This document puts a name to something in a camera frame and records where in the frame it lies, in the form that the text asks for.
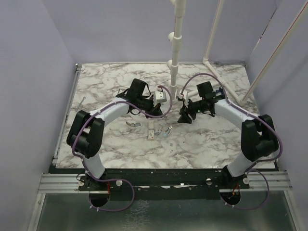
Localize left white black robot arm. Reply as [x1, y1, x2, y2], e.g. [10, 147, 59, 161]
[66, 78, 167, 190]

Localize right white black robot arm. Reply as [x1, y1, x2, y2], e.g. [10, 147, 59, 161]
[176, 81, 279, 188]

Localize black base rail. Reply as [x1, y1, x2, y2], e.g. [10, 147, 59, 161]
[49, 165, 265, 200]

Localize small silver wrench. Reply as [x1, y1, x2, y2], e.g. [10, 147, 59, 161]
[75, 96, 86, 112]

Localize blue handled pliers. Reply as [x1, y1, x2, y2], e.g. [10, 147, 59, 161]
[216, 87, 224, 95]

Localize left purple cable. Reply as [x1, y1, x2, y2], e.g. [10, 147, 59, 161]
[71, 85, 173, 212]

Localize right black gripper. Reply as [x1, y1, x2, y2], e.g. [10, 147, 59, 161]
[178, 98, 205, 124]

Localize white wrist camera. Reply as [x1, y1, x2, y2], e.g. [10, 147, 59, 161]
[153, 91, 167, 105]
[176, 89, 188, 102]

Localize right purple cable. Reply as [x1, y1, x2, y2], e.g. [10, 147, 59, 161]
[180, 73, 283, 210]

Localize white PVC pipe frame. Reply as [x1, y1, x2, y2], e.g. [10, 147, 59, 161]
[166, 0, 308, 106]

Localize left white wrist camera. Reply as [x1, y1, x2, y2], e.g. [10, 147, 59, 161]
[153, 91, 167, 105]

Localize white staple box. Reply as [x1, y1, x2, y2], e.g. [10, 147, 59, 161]
[148, 120, 155, 140]

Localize purple cable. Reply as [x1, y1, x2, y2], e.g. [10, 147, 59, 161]
[180, 73, 283, 210]
[71, 85, 173, 212]

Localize white stapler base piece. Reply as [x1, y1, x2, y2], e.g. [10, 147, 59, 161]
[126, 121, 142, 128]

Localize aluminium extrusion rail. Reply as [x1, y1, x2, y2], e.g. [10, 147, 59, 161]
[38, 171, 293, 194]

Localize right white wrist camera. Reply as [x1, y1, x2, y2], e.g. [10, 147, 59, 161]
[176, 89, 188, 102]

